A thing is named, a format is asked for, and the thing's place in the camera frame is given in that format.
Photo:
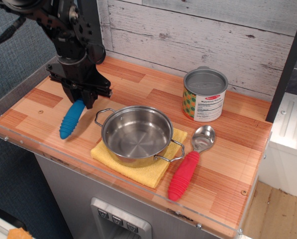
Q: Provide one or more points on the red handled metal spoon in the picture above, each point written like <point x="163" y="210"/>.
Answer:
<point x="203" y="139"/>

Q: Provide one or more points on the orange cloth object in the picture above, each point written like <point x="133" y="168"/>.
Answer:
<point x="18" y="233"/>

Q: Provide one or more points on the grey toy kitchen cabinet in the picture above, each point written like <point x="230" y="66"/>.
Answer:
<point x="73" y="192"/>

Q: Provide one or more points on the toy food can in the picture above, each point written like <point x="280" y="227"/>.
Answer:
<point x="204" y="93"/>

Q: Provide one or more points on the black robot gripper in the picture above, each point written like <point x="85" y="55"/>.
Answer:
<point x="80" y="79"/>

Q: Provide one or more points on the blue handled metal fork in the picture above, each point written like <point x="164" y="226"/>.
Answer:
<point x="71" y="119"/>

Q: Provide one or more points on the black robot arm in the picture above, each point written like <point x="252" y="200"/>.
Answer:
<point x="77" y="42"/>

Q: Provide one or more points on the dark grey right post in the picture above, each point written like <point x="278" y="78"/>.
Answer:
<point x="283" y="82"/>

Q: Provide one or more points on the stainless steel pot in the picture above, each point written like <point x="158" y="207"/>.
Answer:
<point x="139" y="136"/>

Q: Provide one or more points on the silver dispenser panel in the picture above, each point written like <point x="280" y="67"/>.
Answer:
<point x="115" y="223"/>

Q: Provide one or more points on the yellow cloth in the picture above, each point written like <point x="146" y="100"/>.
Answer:
<point x="149" y="176"/>

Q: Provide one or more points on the white cabinet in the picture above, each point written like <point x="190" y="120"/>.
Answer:
<point x="278" y="167"/>

